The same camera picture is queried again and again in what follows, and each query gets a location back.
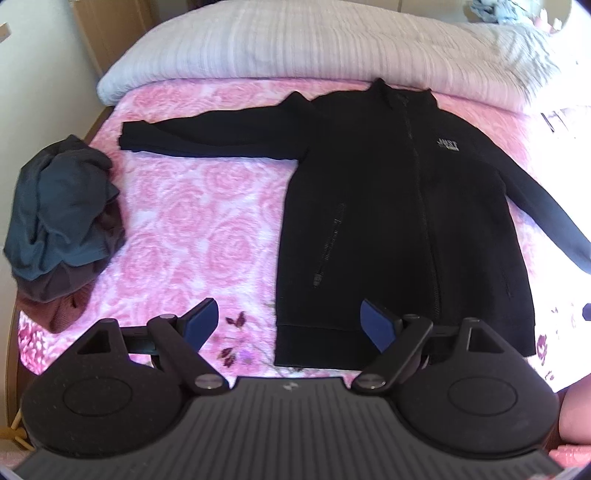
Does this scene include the dark teal garment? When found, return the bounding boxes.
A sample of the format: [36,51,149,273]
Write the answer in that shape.
[4,135,126,282]

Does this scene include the yellow object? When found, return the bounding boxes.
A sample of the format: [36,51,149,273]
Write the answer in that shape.
[0,406,29,450]

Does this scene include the pink rose blanket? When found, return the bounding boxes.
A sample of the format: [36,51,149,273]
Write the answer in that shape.
[16,76,591,384]

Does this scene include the black zip jacket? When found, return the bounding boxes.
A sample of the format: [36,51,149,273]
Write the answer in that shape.
[119,78,591,369]

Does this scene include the crumpled light blue clothes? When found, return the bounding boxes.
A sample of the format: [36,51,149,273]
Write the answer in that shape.
[466,0,539,25]

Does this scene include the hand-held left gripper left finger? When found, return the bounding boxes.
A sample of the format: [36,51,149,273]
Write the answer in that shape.
[76,298,229,395]

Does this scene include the maroon knit garment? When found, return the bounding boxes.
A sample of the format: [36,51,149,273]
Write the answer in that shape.
[21,281,94,334]

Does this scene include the white striped quilt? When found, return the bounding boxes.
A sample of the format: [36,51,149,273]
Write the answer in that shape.
[97,0,561,114]

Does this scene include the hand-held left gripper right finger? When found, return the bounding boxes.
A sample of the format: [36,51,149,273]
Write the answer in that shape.
[352,298,509,395]

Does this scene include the wooden door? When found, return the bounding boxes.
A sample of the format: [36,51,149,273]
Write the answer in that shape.
[74,0,160,80]

